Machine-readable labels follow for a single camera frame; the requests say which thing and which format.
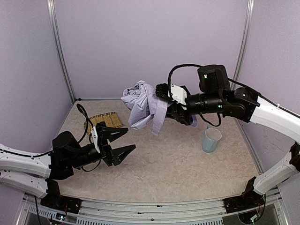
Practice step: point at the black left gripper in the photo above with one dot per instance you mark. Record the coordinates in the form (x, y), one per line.
(106, 152)

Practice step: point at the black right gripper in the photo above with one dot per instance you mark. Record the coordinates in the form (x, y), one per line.
(175, 108)

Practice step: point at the lavender folding umbrella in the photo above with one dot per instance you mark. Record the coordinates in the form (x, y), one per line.
(145, 106)

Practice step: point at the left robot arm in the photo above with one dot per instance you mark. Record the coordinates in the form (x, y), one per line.
(37, 174)

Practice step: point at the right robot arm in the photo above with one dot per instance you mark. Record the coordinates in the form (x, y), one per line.
(245, 104)

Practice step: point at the woven bamboo tray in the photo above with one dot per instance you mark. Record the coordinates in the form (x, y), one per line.
(111, 119)

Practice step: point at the light blue mug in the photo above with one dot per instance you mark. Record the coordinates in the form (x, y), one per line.
(212, 137)

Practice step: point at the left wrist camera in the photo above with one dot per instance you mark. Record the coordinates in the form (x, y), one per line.
(97, 134)

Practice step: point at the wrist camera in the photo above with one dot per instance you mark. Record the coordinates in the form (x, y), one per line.
(178, 94)
(97, 134)

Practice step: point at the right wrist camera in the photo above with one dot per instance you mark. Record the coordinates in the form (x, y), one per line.
(178, 94)

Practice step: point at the right aluminium corner post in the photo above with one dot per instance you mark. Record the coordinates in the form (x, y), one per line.
(244, 40)

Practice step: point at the aluminium corner post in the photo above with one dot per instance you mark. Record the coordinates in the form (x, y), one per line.
(244, 40)
(59, 49)

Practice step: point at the left aluminium corner post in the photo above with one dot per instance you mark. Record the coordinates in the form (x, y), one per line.
(59, 49)

